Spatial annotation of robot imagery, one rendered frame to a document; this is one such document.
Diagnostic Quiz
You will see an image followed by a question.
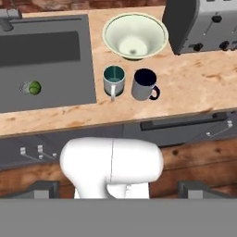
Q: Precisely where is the pale green bowl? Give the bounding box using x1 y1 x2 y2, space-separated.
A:
102 12 169 61

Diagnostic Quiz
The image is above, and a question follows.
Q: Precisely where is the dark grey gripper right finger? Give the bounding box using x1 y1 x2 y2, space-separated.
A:
177 181 237 200

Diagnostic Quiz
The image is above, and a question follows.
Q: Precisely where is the green round fruit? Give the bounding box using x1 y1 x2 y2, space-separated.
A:
28 81 43 96

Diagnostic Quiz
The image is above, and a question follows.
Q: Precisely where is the silver toaster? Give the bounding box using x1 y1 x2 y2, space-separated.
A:
161 0 237 56

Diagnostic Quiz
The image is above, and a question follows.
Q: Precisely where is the grey sink tap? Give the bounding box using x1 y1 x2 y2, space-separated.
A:
0 7 23 32

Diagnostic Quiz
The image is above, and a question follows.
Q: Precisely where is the silver dishwasher handle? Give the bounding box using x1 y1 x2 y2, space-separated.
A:
206 120 233 138

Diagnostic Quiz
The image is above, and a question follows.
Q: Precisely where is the grey mug dark blue inside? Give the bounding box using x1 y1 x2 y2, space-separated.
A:
131 68 161 102

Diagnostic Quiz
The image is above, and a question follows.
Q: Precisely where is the grey dishwasher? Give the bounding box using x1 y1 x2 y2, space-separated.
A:
122 109 237 148

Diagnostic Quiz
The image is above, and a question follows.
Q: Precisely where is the white rounded object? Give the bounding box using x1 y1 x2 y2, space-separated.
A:
59 136 165 200

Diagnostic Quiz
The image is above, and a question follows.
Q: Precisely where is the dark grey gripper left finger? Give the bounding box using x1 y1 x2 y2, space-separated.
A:
0 180 60 200

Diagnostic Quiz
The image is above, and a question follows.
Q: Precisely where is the silver cupboard handle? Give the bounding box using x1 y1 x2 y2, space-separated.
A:
19 146 44 162
37 144 58 160

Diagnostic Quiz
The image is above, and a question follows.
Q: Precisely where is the grey kitchen sink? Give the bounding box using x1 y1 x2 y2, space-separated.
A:
0 13 98 114

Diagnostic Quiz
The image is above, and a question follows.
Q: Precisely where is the grey mug teal inside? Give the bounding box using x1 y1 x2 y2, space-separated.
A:
102 64 127 102

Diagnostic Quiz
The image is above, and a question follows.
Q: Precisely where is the grey cupboard door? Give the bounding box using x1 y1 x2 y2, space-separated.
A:
0 135 59 171
43 123 125 161

